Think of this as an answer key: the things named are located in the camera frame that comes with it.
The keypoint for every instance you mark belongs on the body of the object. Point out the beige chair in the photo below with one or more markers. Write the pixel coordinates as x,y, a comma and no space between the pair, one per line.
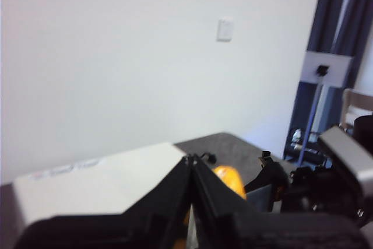
354,100

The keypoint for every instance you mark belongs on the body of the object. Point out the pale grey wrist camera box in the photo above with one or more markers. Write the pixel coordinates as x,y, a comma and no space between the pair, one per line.
346,155

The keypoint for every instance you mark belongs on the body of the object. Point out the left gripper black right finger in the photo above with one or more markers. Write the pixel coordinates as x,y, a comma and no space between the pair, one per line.
262,231

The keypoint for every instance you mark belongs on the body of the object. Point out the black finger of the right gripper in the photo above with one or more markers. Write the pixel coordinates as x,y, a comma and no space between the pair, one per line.
262,199
271,173

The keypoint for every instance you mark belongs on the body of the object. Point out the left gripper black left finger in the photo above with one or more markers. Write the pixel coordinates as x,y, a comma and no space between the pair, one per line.
116,231

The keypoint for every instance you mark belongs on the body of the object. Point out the white board on stand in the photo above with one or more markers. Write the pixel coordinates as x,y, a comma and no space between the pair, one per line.
338,65

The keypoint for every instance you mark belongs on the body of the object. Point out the cream Toshiba toaster oven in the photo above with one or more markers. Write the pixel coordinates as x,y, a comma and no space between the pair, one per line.
87,185

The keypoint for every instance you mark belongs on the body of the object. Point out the white wall socket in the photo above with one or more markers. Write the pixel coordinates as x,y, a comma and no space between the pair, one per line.
225,29

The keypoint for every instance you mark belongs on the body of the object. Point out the yellow corn cob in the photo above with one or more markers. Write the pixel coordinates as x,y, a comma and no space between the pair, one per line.
230,179

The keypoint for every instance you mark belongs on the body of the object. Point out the dark blue curtain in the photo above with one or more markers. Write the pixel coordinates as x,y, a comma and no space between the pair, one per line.
323,13

